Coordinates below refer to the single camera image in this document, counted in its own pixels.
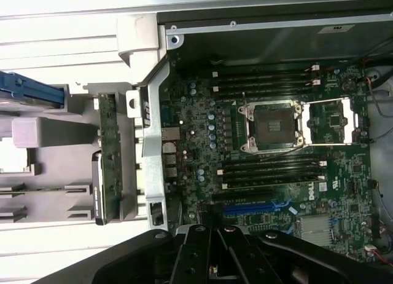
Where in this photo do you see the metal socket cover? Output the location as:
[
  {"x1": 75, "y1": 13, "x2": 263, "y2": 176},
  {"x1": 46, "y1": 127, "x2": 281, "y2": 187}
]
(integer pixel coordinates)
[{"x1": 302, "y1": 98, "x2": 362, "y2": 146}]

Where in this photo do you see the grey parts rack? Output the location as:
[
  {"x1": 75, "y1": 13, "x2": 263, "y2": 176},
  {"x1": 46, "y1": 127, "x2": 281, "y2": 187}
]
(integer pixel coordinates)
[{"x1": 0, "y1": 81, "x2": 142, "y2": 226}]

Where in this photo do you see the long black expansion slot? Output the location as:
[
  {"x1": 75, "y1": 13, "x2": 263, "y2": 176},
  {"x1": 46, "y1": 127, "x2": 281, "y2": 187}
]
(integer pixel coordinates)
[{"x1": 211, "y1": 188, "x2": 274, "y2": 202}]

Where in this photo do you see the CPU socket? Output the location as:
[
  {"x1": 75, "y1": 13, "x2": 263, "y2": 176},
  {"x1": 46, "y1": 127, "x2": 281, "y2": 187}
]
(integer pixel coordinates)
[{"x1": 236, "y1": 95, "x2": 308, "y2": 157}]

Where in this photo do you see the black RAM slot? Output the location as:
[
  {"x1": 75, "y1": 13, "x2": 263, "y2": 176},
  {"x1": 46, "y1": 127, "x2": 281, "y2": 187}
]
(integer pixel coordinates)
[
  {"x1": 216, "y1": 153, "x2": 325, "y2": 170},
  {"x1": 211, "y1": 61, "x2": 320, "y2": 73},
  {"x1": 216, "y1": 159, "x2": 327, "y2": 176},
  {"x1": 221, "y1": 173, "x2": 327, "y2": 191},
  {"x1": 211, "y1": 81, "x2": 322, "y2": 96},
  {"x1": 211, "y1": 68, "x2": 321, "y2": 81},
  {"x1": 219, "y1": 166, "x2": 327, "y2": 183},
  {"x1": 211, "y1": 74, "x2": 322, "y2": 87}
]

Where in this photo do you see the silver chipset heatsink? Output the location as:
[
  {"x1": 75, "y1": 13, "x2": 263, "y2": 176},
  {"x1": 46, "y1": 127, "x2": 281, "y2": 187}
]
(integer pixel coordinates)
[{"x1": 294, "y1": 218, "x2": 334, "y2": 245}]

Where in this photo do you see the blue expansion slot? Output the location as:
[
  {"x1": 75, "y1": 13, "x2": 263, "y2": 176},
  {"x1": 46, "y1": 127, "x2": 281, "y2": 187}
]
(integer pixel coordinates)
[{"x1": 222, "y1": 202, "x2": 279, "y2": 218}]

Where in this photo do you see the black open PC case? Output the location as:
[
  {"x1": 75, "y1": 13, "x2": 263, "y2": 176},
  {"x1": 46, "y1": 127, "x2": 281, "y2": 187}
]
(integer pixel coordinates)
[{"x1": 115, "y1": 10, "x2": 393, "y2": 284}]

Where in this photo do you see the silver CPU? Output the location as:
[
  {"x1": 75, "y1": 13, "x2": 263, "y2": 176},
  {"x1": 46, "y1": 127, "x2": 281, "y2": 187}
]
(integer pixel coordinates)
[{"x1": 0, "y1": 147, "x2": 30, "y2": 173}]

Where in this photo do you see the hard drive in blue caddy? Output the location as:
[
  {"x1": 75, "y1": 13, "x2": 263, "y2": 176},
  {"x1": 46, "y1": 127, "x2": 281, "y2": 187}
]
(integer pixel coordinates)
[{"x1": 0, "y1": 71, "x2": 70, "y2": 109}]

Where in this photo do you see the green motherboard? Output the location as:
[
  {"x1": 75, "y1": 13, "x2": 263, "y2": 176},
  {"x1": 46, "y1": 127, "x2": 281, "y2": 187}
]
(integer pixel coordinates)
[{"x1": 158, "y1": 61, "x2": 380, "y2": 262}]

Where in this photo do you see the round coin battery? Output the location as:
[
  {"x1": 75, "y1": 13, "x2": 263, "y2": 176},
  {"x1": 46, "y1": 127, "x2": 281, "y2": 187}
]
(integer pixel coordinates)
[{"x1": 342, "y1": 76, "x2": 357, "y2": 93}]

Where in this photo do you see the white label sticker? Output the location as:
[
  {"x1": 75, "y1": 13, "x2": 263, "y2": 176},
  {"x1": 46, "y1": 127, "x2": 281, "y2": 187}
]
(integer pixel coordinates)
[{"x1": 317, "y1": 23, "x2": 354, "y2": 35}]

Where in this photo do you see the silver hard disk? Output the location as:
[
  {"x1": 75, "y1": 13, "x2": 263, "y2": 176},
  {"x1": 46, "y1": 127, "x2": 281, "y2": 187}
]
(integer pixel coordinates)
[{"x1": 0, "y1": 92, "x2": 61, "y2": 111}]

